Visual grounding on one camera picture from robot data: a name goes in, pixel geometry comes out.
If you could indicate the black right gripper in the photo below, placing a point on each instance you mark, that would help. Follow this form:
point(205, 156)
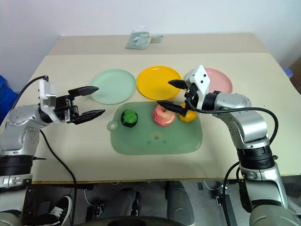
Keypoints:
point(191, 96)

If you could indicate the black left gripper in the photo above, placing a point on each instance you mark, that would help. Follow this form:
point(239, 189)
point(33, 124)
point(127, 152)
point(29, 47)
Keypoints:
point(62, 107)

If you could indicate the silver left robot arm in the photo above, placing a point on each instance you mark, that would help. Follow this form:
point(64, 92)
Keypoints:
point(21, 117)

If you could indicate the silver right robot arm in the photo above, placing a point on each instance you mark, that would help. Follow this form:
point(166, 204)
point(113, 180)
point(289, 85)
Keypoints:
point(251, 124)

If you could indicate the yellow plate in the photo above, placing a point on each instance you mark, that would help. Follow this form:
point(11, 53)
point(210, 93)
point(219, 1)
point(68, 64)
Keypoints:
point(155, 82)

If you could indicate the orange fruit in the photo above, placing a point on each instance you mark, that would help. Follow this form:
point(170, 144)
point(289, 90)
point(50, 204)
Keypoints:
point(189, 117)

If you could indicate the mint green plate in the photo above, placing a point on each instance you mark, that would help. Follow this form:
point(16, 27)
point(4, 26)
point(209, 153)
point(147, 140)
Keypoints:
point(113, 86)

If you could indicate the green toy vegetable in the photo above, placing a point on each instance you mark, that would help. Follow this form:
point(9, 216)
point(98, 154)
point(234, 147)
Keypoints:
point(129, 118)

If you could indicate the pink plate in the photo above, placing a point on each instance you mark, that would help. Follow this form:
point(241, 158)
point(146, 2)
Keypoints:
point(221, 80)

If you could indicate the red apple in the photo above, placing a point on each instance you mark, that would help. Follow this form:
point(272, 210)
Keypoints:
point(163, 118)

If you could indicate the green translucent cutting board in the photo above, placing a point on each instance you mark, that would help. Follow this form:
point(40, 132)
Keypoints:
point(155, 139)

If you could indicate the small teal item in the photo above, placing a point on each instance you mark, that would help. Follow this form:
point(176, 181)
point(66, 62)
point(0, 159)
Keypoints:
point(157, 38)

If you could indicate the blue crate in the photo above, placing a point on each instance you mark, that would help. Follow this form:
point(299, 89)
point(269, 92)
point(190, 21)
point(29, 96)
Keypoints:
point(7, 94)

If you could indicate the dark rounded upright shape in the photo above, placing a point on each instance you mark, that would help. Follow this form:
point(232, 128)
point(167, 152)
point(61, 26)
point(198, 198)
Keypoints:
point(179, 202)

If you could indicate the black sneaker white laces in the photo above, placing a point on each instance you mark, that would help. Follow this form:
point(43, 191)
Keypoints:
point(57, 210)

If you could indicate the blue round container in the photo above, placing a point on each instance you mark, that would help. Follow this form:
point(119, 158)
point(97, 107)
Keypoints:
point(288, 72)

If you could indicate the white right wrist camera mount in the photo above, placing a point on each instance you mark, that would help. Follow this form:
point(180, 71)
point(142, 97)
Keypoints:
point(201, 80)

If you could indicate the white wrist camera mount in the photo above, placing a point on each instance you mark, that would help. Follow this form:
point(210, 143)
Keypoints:
point(45, 93)
point(201, 80)

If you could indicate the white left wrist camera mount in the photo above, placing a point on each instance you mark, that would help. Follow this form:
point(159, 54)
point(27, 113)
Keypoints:
point(45, 93)

